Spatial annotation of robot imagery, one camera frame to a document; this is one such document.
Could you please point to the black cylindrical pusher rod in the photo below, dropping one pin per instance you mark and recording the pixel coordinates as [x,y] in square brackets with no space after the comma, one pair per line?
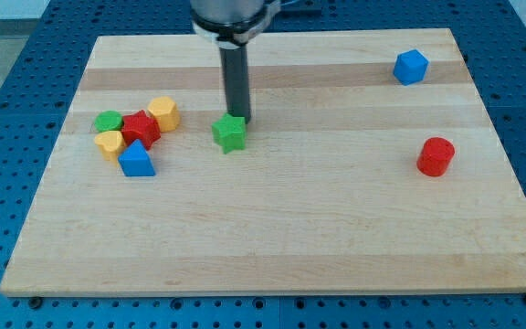
[234,69]

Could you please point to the green star block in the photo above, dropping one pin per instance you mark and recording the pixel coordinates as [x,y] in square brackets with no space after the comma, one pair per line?
[230,133]

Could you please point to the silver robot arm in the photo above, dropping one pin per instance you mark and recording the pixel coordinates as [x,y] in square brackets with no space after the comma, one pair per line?
[230,25]

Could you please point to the red star block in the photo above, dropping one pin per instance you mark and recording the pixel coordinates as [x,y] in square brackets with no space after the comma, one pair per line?
[140,126]

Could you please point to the yellow hexagon block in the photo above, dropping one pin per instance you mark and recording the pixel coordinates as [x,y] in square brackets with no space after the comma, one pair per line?
[164,111]

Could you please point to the blue triangle block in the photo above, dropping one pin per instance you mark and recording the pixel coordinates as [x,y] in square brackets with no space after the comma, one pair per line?
[135,161]

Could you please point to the green cylinder block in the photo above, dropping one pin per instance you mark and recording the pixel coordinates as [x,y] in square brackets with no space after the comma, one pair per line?
[108,121]

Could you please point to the yellow heart block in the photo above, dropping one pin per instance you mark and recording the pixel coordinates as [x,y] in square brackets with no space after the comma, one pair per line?
[111,145]

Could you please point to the wooden board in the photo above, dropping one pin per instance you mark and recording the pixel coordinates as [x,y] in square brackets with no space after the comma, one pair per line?
[326,197]

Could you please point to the blue cube block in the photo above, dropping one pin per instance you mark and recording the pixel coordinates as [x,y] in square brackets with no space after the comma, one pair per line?
[410,67]

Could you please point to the red cylinder block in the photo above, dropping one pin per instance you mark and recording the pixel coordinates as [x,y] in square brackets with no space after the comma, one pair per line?
[435,156]

